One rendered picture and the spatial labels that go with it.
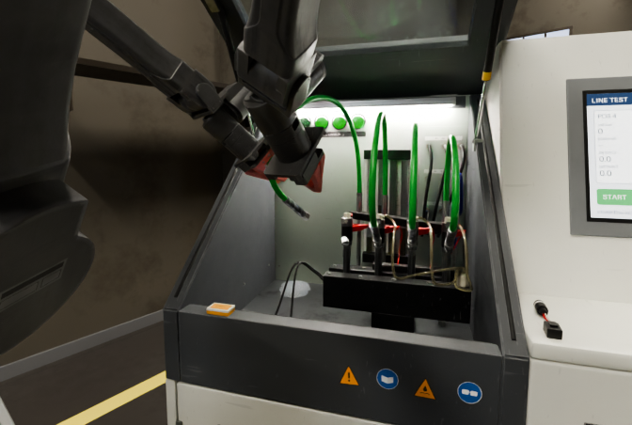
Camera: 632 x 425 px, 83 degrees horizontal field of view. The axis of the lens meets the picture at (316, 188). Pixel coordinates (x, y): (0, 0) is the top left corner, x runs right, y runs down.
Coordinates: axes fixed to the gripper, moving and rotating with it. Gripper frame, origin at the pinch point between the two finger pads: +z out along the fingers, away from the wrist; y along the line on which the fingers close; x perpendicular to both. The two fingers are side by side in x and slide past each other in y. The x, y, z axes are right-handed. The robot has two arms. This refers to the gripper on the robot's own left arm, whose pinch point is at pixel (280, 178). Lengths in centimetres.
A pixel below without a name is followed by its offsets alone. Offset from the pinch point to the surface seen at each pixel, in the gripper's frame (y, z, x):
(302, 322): -7.6, 18.8, 23.2
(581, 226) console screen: -35, 50, -23
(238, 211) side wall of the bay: 24.8, 2.2, 5.2
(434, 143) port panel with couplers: 0, 33, -43
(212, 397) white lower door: 8.8, 18.3, 43.9
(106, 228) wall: 207, -23, 21
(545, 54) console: -33, 25, -54
